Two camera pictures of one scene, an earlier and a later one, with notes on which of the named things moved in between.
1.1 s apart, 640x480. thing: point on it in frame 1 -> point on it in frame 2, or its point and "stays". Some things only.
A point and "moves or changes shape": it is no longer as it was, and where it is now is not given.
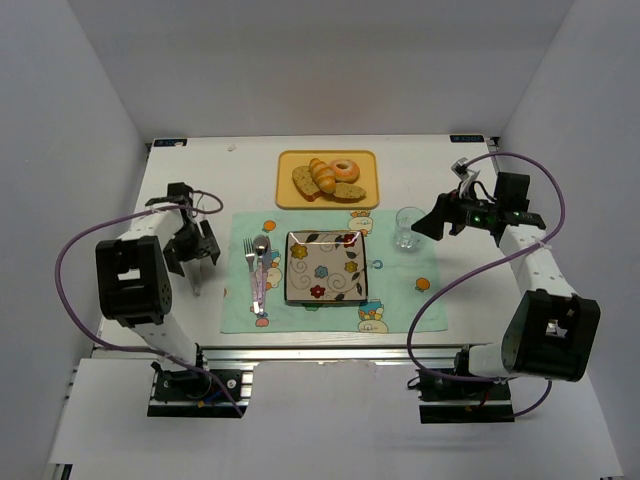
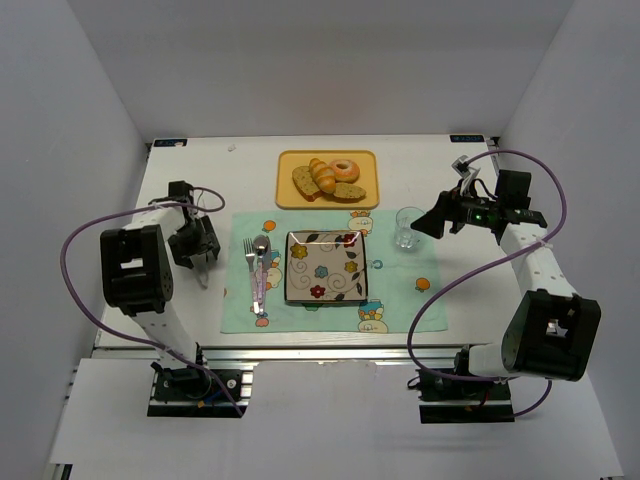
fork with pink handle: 249,254 stays
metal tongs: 195,273 moves or changes shape
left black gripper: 192,251 stays
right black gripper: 443,215 stays
